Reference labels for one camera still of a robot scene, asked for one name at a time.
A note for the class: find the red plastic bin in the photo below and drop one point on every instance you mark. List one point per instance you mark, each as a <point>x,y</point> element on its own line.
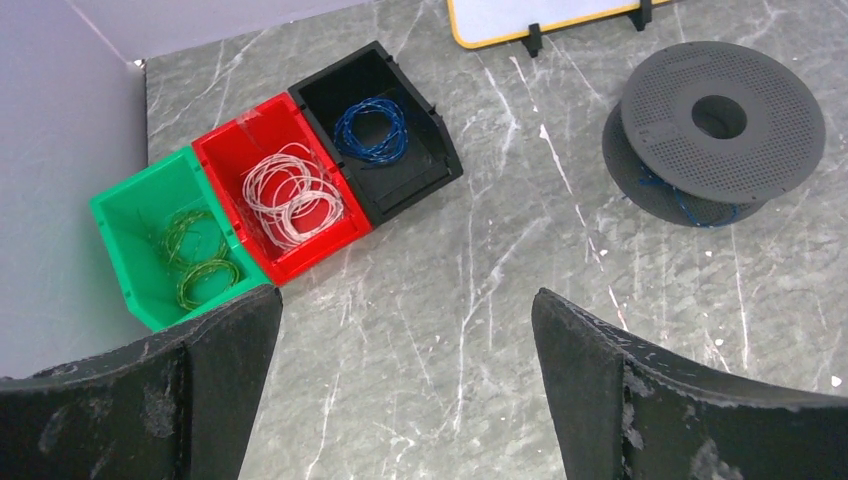
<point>288,202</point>

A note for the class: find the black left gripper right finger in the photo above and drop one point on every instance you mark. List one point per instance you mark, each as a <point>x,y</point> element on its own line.
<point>626,408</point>

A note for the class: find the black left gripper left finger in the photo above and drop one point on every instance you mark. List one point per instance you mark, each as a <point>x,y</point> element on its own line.
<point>177,404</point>

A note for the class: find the black plastic bin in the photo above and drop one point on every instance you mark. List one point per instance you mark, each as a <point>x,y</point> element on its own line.
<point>388,141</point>

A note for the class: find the black cable spool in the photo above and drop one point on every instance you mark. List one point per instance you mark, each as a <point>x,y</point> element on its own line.
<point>707,132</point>

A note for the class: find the whiteboard with red writing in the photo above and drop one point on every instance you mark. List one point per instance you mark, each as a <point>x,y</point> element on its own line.
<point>481,23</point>

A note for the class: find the green plastic bin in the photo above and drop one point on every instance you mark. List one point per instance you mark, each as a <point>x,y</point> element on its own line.
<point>172,247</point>

